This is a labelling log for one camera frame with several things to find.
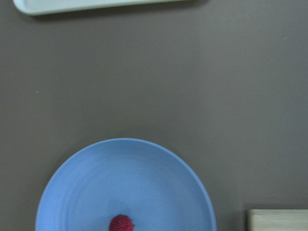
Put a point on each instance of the blue plate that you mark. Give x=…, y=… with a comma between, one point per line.
x=131, y=177

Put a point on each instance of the red strawberry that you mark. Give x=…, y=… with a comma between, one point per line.
x=121, y=223

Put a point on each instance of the wooden cutting board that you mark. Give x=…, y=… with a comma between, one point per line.
x=278, y=220

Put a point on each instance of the cream rabbit tray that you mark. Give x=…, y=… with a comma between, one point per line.
x=45, y=7

